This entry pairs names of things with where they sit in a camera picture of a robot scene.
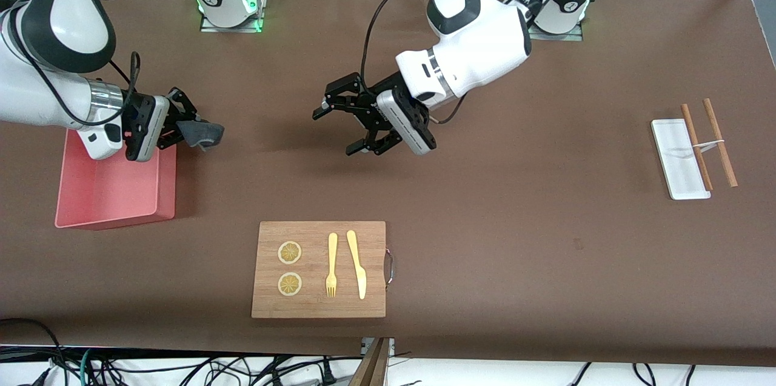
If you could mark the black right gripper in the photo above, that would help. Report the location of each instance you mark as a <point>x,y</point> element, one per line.
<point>141,108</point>

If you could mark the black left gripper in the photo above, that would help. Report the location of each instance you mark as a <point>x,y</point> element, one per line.
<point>370,109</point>

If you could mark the grey microfibre cloth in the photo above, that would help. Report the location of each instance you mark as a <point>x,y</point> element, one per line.
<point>209,131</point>

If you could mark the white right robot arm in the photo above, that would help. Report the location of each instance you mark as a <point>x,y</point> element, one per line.
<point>54,16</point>

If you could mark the pink plastic bin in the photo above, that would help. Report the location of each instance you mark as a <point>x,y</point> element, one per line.
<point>109,192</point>

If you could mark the wooden cutting board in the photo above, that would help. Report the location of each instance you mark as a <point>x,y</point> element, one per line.
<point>309,240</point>

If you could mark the yellow plastic fork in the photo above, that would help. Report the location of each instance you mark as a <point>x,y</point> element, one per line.
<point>332,252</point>

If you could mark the lemon slice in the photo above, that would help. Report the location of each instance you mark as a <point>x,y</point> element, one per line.
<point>290,252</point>
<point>290,285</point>

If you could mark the yellow plastic knife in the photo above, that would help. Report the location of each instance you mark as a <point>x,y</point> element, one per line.
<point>357,271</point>

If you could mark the wooden plank below table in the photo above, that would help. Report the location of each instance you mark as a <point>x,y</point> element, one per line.
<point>370,371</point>

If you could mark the white rectangular rack base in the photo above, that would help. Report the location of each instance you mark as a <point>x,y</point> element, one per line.
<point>676,162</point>

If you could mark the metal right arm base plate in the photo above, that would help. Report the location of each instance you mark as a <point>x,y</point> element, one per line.
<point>207,26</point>

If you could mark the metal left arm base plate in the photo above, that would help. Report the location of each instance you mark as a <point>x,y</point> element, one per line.
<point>545,37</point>

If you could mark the metal table edge bracket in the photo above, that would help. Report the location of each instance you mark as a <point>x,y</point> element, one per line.
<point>391,343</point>

